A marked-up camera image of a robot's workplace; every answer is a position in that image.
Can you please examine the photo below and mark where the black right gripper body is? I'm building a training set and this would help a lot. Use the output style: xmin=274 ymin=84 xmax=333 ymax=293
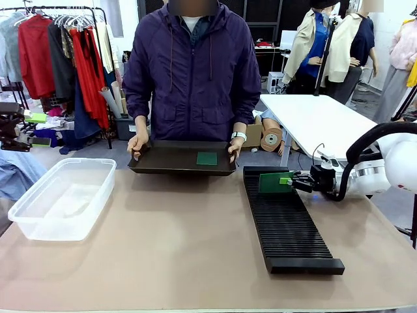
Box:
xmin=309 ymin=164 xmax=338 ymax=194

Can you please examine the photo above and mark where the green PCB with pale corner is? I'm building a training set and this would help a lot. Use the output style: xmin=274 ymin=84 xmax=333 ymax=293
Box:
xmin=259 ymin=171 xmax=296 ymax=194

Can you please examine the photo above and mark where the black shallow tray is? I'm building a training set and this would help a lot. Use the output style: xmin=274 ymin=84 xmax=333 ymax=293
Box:
xmin=127 ymin=140 xmax=238 ymax=177

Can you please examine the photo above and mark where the person's left forearm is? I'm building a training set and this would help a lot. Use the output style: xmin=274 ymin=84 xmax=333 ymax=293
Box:
xmin=231 ymin=93 xmax=262 ymax=135

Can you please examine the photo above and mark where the person's right forearm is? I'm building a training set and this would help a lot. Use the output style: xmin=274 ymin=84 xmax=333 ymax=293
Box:
xmin=124 ymin=93 xmax=154 ymax=138

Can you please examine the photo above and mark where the person's left hand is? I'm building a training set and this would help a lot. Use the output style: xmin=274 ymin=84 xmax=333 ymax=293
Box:
xmin=227 ymin=136 xmax=245 ymax=164

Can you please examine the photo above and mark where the person's right hand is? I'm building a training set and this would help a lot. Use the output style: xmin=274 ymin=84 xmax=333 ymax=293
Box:
xmin=126 ymin=132 xmax=151 ymax=161

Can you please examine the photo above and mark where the cardboard spool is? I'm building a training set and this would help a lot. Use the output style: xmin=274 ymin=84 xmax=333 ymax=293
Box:
xmin=259 ymin=126 xmax=284 ymax=156

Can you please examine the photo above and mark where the black slotted PCB rack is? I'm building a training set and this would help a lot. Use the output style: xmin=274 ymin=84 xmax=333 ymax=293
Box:
xmin=242 ymin=166 xmax=345 ymax=275

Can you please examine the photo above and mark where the white folding table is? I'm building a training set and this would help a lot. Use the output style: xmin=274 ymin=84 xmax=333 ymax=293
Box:
xmin=259 ymin=93 xmax=379 ymax=166

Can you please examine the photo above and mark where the cardboard box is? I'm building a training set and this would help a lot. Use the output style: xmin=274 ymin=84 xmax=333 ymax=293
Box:
xmin=242 ymin=115 xmax=263 ymax=149

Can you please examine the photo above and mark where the plain green PCB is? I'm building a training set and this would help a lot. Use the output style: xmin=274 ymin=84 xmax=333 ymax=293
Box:
xmin=196 ymin=152 xmax=218 ymax=166

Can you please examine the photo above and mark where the white plastic crate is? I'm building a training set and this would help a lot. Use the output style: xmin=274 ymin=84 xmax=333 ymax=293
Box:
xmin=266 ymin=71 xmax=287 ymax=94

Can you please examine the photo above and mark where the black tripod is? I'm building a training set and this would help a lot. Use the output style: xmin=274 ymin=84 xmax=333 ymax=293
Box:
xmin=390 ymin=81 xmax=417 ymax=123

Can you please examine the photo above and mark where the mannequin pink sweater grey skirt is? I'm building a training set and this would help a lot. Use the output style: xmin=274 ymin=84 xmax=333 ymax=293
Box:
xmin=373 ymin=18 xmax=417 ymax=125

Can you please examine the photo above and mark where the black pole stand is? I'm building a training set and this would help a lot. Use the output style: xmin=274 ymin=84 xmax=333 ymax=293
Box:
xmin=313 ymin=16 xmax=338 ymax=97

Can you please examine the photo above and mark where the mannequin beige coat blue shirt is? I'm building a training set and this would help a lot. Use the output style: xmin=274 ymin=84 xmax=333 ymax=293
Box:
xmin=281 ymin=0 xmax=333 ymax=95

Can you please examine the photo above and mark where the mannequin cream jacket navy top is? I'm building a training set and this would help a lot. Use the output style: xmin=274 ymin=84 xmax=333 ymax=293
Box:
xmin=327 ymin=0 xmax=379 ymax=105

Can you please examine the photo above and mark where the person in purple jacket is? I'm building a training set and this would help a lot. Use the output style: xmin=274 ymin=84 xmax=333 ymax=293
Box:
xmin=122 ymin=0 xmax=262 ymax=143

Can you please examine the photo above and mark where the white monitor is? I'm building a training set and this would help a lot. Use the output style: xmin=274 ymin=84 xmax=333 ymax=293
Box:
xmin=280 ymin=29 xmax=299 ymax=50

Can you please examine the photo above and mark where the yellow garment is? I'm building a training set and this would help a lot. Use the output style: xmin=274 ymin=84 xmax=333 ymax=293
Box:
xmin=403 ymin=18 xmax=417 ymax=88

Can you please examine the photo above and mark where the black grid panel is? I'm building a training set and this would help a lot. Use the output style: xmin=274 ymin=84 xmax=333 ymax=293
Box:
xmin=224 ymin=0 xmax=283 ymax=72

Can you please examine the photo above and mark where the grey storage bin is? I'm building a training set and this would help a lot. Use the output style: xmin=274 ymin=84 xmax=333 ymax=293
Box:
xmin=114 ymin=116 xmax=137 ymax=141

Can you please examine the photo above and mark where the beige paper roll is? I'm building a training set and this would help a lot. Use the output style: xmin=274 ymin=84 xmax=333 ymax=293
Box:
xmin=110 ymin=80 xmax=128 ymax=115

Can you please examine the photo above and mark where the white paper roll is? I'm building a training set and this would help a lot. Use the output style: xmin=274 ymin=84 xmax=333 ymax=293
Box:
xmin=99 ymin=86 xmax=121 ymax=119

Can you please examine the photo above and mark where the blue denim garment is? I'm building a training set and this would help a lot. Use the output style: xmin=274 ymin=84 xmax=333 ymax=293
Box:
xmin=74 ymin=78 xmax=102 ymax=140

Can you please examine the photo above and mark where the long red dress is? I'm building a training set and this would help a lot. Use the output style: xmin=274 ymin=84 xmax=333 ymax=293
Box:
xmin=68 ymin=27 xmax=110 ymax=130

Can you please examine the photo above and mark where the clear plastic storage box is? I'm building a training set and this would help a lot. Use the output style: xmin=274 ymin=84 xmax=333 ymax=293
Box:
xmin=7 ymin=158 xmax=117 ymax=242

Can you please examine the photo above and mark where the cream hanging garment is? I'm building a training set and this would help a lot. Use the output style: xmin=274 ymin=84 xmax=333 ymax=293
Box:
xmin=96 ymin=21 xmax=115 ymax=74

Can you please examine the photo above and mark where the pile of mixed clothes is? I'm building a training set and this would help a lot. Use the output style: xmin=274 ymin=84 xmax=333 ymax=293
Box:
xmin=32 ymin=106 xmax=76 ymax=155

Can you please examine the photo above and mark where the dark grey garment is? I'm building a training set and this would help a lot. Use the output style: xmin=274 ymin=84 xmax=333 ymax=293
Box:
xmin=48 ymin=21 xmax=78 ymax=102

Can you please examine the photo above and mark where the small green box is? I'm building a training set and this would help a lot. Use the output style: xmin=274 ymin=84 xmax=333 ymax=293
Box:
xmin=25 ymin=112 xmax=48 ymax=124

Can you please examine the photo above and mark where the light blue cloth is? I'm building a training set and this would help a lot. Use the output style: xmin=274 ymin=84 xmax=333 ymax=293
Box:
xmin=0 ymin=149 xmax=48 ymax=201

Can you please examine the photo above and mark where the red jacket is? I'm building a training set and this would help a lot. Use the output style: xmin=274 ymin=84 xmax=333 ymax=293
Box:
xmin=18 ymin=14 xmax=56 ymax=100

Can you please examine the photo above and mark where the black folding stand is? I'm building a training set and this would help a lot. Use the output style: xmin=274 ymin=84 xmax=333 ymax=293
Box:
xmin=0 ymin=102 xmax=32 ymax=153

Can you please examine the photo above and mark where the black metal clothes rack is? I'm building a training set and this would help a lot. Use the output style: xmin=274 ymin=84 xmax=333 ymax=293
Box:
xmin=0 ymin=5 xmax=113 ymax=150

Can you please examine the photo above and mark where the pale blue grey garment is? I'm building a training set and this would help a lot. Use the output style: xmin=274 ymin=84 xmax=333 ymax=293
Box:
xmin=0 ymin=14 xmax=25 ymax=82

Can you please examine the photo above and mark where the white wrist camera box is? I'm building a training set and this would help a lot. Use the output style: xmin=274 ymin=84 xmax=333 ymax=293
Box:
xmin=317 ymin=151 xmax=343 ymax=170

